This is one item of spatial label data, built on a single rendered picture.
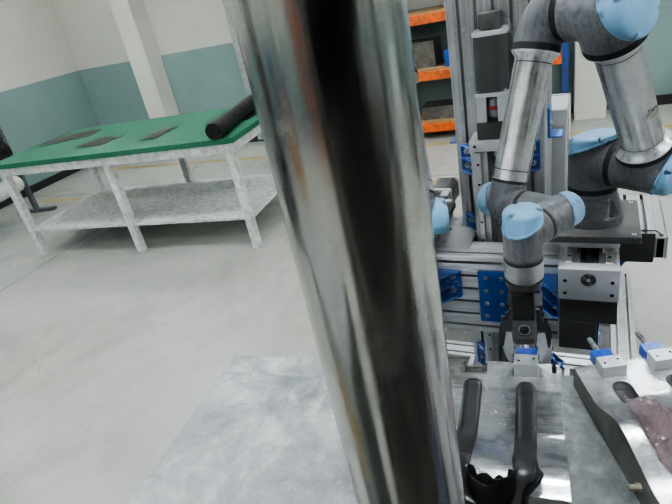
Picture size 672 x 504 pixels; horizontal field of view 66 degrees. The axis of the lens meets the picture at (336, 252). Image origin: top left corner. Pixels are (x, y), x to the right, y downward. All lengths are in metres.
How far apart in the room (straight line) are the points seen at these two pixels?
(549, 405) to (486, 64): 0.84
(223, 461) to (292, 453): 0.16
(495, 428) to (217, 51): 6.73
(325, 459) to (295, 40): 1.11
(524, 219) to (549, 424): 0.40
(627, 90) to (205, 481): 1.19
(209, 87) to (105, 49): 1.69
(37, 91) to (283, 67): 8.32
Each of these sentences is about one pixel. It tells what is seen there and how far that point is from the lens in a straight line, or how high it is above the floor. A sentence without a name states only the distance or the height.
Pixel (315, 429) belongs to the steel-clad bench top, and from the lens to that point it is 1.29.
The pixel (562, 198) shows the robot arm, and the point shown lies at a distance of 1.14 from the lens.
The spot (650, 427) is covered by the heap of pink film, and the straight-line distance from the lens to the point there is 1.13.
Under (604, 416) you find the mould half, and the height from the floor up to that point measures 0.86.
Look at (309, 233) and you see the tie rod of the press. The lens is 0.19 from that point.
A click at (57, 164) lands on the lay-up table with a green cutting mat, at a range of 4.87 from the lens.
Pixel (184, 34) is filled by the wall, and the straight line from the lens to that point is 7.66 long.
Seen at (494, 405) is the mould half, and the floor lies 0.89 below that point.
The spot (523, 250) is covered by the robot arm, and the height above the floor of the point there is 1.20.
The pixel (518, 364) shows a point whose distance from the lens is 1.20.
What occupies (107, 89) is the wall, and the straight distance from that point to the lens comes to 8.74.
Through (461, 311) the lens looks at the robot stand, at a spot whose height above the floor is 0.74.
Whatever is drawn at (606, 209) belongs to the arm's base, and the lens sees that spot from 1.47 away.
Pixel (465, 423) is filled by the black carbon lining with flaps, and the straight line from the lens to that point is 1.14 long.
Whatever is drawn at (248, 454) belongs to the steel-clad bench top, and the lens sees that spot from 1.30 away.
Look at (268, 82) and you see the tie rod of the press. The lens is 0.18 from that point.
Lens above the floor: 1.70
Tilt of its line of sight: 27 degrees down
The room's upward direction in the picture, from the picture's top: 12 degrees counter-clockwise
